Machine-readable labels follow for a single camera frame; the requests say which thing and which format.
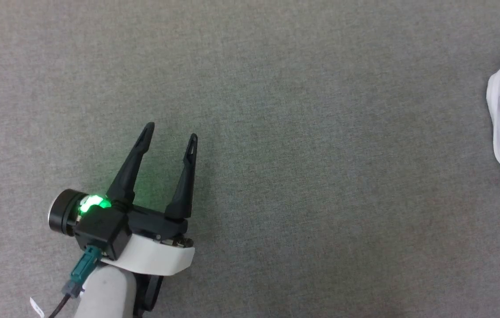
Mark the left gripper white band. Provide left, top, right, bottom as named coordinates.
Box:
left=99, top=122, right=198, bottom=276

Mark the grey-green fabric sofa cushion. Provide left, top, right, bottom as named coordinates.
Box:
left=0, top=0, right=500, bottom=318

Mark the teal left cable connector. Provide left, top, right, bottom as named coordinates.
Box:
left=63, top=245, right=103, bottom=297

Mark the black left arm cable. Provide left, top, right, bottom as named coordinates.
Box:
left=46, top=292, right=73, bottom=318

